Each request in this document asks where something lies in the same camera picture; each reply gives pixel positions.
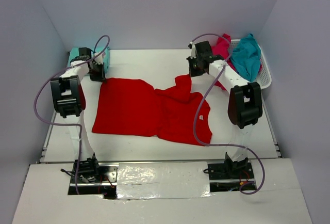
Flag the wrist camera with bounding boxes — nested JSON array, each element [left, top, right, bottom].
[[78, 47, 92, 58], [194, 41, 213, 56]]

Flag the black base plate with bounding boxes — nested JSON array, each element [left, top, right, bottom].
[[77, 164, 118, 184], [203, 163, 254, 181]]

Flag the aluminium rail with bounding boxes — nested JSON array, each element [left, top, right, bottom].
[[99, 158, 225, 165]]

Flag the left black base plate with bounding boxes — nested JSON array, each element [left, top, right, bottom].
[[77, 164, 118, 184]]

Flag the teal blue t shirt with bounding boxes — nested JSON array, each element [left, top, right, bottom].
[[230, 34, 261, 82]]

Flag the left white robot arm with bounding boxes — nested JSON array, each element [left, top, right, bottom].
[[51, 60, 101, 182]]

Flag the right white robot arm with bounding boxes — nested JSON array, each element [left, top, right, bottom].
[[187, 55, 263, 178]]

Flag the mint green t shirt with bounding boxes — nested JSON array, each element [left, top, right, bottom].
[[67, 47, 110, 73]]

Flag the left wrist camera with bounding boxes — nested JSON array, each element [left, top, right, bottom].
[[78, 47, 92, 58]]

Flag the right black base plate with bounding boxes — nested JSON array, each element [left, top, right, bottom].
[[203, 163, 254, 181]]

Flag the magenta pink t shirt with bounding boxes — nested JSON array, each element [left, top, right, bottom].
[[211, 34, 236, 90]]

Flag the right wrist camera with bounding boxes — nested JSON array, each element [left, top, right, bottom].
[[194, 41, 213, 56]]

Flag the red t shirt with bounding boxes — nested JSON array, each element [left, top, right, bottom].
[[92, 75, 212, 146]]

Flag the white plastic basket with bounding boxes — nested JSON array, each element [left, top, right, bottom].
[[228, 39, 273, 92]]

